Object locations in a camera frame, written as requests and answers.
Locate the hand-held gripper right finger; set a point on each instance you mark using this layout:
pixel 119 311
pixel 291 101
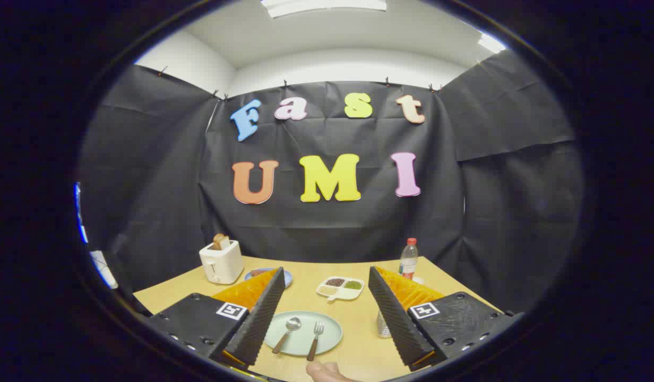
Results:
pixel 396 323

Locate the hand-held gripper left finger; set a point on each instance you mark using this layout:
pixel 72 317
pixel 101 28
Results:
pixel 258 323

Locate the pale green plate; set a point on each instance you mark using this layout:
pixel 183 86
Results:
pixel 300 342

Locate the steak with vegetables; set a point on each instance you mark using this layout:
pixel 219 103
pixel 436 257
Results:
pixel 259 272

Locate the blue plate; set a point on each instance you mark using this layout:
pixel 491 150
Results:
pixel 288 278

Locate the white divided bean tray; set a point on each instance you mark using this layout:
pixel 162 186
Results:
pixel 340 293

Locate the clear red-capped water bottle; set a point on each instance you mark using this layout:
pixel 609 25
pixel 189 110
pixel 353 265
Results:
pixel 408 260

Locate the white toaster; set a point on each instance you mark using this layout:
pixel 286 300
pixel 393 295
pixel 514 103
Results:
pixel 223 262

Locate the toasted bread slice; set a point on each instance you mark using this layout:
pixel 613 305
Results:
pixel 221 242

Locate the black backdrop cloth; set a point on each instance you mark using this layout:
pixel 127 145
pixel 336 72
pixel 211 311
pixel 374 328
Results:
pixel 332 223

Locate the small ceiling light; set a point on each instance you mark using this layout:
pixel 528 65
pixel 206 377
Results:
pixel 490 43

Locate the long ceiling light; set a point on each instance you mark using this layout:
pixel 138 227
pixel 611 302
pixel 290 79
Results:
pixel 327 5

